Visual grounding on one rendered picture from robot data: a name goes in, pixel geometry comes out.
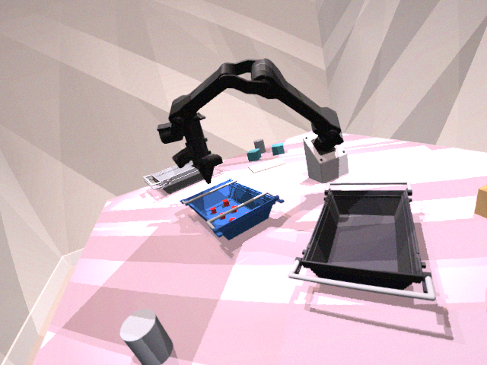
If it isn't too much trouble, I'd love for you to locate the teal cube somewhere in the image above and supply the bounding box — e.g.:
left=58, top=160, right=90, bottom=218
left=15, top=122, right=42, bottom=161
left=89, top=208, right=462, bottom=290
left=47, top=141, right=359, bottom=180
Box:
left=247, top=148, right=262, bottom=161
left=272, top=142, right=285, bottom=156

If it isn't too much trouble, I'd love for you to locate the blue plastic tray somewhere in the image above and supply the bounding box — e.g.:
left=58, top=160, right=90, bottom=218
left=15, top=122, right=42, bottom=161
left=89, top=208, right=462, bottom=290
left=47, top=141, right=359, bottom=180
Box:
left=180, top=178, right=285, bottom=240

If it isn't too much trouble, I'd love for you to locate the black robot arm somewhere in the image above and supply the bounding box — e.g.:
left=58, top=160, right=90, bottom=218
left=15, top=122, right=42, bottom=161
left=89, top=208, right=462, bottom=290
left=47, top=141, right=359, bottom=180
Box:
left=157, top=59, right=344, bottom=168

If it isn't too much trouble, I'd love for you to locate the grey cylinder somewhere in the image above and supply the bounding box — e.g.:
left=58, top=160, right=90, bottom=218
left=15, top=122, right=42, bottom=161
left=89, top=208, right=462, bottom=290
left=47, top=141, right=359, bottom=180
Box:
left=120, top=309, right=173, bottom=365
left=253, top=138, right=266, bottom=154

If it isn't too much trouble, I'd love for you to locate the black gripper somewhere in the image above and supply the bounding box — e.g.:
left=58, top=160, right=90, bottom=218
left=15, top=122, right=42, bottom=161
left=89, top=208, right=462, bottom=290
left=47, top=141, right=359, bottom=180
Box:
left=185, top=135, right=223, bottom=184

